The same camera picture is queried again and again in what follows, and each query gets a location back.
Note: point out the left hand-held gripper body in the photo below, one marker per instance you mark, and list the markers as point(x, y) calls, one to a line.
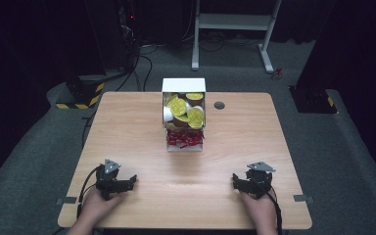
point(108, 176)

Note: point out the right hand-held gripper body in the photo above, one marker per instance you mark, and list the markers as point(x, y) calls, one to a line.
point(259, 180)

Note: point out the grey tape strip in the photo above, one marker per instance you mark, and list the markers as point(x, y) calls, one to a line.
point(68, 200)
point(303, 198)

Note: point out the pile of red packets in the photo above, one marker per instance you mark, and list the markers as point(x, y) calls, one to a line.
point(184, 137)

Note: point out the grey table grommet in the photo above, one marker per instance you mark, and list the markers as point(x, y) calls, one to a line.
point(219, 105)

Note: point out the pile of yellow-lid cups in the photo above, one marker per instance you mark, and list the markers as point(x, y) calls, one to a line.
point(178, 107)

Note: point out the black stand with striped base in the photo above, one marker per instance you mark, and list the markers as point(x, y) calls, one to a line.
point(84, 91)

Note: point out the black stand base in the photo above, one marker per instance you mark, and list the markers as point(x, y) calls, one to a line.
point(311, 99)

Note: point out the white cardboard box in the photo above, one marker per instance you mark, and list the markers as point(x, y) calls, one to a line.
point(183, 84)

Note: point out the dark equipment rack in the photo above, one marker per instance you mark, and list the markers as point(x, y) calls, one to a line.
point(129, 29)

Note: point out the white metal stand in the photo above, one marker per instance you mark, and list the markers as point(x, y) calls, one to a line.
point(231, 21)

